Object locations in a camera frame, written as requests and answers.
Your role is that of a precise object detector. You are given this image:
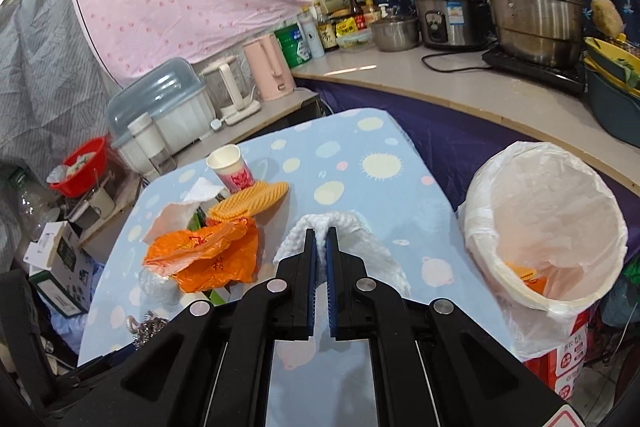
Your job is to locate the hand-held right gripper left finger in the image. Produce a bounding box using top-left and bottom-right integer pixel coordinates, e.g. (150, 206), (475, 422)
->
(47, 228), (319, 427)

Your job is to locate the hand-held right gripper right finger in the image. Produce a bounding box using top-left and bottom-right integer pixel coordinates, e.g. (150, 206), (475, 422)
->
(325, 227), (572, 427)

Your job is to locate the white foam net wrap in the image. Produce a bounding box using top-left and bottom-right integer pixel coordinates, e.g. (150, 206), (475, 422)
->
(272, 210), (408, 303)

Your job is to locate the green and white milk carton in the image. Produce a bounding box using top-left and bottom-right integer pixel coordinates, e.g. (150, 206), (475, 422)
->
(187, 189), (238, 308)

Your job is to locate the red patterned paper cup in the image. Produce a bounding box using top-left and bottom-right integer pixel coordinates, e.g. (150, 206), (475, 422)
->
(206, 144), (257, 194)

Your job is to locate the bin with white plastic bag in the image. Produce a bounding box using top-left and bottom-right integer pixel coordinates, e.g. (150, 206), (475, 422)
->
(457, 141), (630, 363)

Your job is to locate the light blue printed tablecloth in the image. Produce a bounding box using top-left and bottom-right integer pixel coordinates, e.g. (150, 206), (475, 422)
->
(77, 107), (526, 427)

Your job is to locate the orange plastic bag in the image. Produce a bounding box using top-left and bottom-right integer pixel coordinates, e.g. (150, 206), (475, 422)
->
(142, 216), (260, 294)

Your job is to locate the white crumpled tissue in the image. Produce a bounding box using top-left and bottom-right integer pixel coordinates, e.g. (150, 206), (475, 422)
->
(143, 177), (226, 244)

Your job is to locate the clear plastic bag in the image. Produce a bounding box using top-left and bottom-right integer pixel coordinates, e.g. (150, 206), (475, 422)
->
(137, 267), (181, 308)

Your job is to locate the steel wool scrubber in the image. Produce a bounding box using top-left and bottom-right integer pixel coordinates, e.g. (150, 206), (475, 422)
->
(127, 314), (168, 348)

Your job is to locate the dark purple table skirt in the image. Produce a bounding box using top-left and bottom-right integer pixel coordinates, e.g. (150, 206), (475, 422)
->
(310, 79), (640, 218)

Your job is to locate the pink electric kettle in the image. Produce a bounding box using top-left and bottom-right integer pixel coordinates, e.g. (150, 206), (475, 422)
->
(242, 33), (296, 102)

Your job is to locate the glass tumbler with white lid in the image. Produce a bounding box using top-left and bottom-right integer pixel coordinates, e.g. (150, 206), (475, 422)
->
(127, 116), (177, 175)

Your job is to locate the green tin can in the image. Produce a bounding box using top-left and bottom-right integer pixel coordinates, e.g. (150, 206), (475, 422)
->
(274, 26), (311, 68)

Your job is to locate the clear food container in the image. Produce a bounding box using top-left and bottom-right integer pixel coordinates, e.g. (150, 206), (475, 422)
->
(336, 29), (373, 52)

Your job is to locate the dish box with blue lid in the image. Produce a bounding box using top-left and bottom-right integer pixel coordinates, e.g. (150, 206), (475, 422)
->
(106, 58), (216, 172)

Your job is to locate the dark sauce bottle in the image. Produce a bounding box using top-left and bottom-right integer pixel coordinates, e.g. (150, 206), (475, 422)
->
(317, 19), (340, 52)

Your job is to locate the small steel pot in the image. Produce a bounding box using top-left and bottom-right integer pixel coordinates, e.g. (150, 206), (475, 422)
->
(370, 16), (421, 52)

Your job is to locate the white and black cardboard box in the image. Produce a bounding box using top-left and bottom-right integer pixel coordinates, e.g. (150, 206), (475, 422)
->
(25, 222), (103, 315)

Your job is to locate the red plastic basin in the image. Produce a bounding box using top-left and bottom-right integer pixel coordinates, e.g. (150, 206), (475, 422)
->
(50, 137), (108, 198)

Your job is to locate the red and white cardboard box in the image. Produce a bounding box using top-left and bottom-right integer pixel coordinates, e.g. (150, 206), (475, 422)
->
(522, 307), (596, 403)

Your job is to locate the tall dark glass bottle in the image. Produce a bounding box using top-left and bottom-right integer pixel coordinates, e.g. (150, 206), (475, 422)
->
(347, 0), (368, 32)

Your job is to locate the steel rice cooker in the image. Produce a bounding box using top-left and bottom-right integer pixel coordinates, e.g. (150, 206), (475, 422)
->
(412, 0), (496, 52)

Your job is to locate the black induction cooker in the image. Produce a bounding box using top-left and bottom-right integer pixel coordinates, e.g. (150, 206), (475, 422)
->
(481, 47), (588, 95)

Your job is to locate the clear plastic bottle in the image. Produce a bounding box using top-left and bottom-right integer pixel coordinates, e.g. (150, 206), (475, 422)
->
(5, 169), (46, 240)

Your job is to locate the teal plastic basin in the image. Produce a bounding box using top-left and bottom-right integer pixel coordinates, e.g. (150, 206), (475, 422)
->
(584, 67), (640, 142)

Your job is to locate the large steel steamer pot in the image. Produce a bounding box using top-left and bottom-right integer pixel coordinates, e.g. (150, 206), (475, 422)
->
(470, 0), (598, 68)

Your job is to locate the grey striped cloth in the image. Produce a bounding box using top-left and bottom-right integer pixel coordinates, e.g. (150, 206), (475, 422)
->
(0, 0), (121, 168)

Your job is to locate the yellow bowl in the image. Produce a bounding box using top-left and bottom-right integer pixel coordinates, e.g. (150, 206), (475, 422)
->
(582, 34), (640, 80)

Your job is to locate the tan loofah sponge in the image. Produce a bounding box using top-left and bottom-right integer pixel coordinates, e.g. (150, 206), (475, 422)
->
(590, 0), (626, 36)

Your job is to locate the glass kettle with white handle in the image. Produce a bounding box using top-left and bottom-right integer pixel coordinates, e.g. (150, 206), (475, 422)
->
(200, 56), (262, 126)

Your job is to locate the black power cable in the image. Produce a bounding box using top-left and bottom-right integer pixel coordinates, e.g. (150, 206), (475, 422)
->
(421, 49), (488, 72)

